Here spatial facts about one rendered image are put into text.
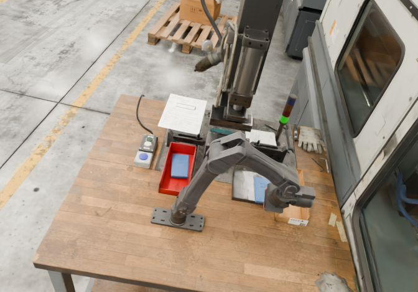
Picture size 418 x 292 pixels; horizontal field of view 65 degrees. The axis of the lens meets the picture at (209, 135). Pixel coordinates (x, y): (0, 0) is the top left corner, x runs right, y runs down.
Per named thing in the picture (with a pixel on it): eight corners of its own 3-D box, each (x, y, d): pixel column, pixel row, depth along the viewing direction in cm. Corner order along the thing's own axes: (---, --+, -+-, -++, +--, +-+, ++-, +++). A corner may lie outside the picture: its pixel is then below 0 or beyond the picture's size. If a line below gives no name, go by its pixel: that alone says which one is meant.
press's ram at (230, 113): (207, 131, 140) (219, 71, 121) (213, 97, 160) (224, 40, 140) (249, 139, 141) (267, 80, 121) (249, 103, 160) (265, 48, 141)
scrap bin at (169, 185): (158, 193, 134) (158, 183, 130) (169, 150, 153) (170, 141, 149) (186, 198, 134) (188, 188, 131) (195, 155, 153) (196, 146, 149)
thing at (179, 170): (170, 179, 140) (171, 175, 138) (173, 154, 151) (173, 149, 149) (186, 181, 140) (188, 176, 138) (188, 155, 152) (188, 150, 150)
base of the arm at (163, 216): (155, 195, 123) (150, 210, 118) (207, 204, 124) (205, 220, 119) (153, 208, 128) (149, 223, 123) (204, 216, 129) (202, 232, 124)
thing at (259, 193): (255, 205, 135) (257, 200, 133) (253, 177, 146) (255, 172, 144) (272, 207, 135) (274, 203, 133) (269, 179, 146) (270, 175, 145)
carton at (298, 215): (274, 221, 133) (280, 210, 128) (271, 175, 152) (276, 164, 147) (305, 227, 134) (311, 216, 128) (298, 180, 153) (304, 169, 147)
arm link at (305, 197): (305, 193, 118) (318, 172, 110) (309, 214, 111) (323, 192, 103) (274, 188, 117) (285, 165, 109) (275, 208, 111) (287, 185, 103)
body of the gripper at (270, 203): (283, 186, 123) (290, 182, 116) (281, 213, 120) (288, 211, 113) (266, 183, 123) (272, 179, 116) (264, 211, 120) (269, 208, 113)
